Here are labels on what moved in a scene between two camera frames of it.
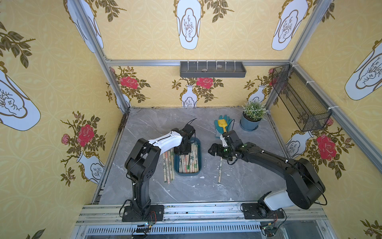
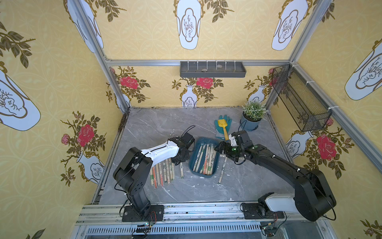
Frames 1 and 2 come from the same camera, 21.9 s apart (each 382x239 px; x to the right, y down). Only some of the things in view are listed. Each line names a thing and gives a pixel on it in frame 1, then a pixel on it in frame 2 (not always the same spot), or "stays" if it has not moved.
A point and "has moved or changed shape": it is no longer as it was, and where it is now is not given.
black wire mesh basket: [308, 111] stays
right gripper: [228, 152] stays
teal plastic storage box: [176, 161] has moved or changed shape
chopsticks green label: [171, 165] stays
